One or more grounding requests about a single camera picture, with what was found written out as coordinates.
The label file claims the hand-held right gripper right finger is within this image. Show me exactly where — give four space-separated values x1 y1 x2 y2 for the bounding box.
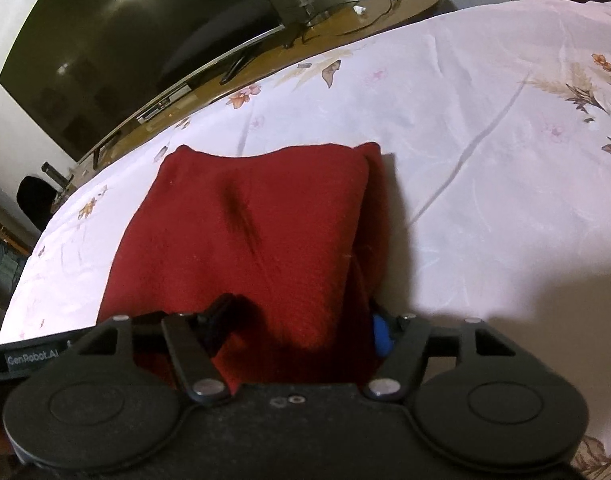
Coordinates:
362 304 519 404

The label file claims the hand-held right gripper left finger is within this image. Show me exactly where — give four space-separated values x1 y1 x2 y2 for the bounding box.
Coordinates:
75 293 247 407

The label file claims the red sweater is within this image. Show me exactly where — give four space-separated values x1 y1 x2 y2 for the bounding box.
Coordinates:
96 142 392 391

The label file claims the wooden shelf cabinet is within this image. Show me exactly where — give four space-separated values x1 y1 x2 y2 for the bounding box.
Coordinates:
0 205 36 347

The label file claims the dark cylindrical object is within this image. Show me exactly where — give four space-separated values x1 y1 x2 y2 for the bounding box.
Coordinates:
41 161 75 187

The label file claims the white floral bed sheet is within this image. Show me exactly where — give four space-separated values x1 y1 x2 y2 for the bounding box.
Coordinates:
0 0 611 480

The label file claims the black flat-screen television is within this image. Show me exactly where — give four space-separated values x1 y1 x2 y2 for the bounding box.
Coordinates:
0 0 286 163

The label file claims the wooden TV stand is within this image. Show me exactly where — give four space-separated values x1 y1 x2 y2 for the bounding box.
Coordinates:
60 0 443 186

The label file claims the black cable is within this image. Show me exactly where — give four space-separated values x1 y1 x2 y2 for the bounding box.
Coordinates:
285 0 423 50

